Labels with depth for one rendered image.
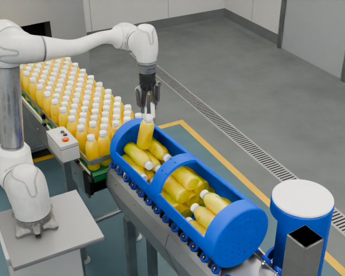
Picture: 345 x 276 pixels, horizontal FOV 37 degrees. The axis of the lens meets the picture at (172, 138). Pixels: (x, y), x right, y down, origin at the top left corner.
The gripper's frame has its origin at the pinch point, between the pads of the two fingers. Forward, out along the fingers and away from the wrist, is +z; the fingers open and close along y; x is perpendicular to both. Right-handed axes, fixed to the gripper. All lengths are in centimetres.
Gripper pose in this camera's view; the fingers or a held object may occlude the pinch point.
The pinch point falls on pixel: (148, 111)
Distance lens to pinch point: 239.9
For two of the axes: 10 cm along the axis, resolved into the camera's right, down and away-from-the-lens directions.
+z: 0.1, 8.5, 5.2
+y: 8.5, -2.8, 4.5
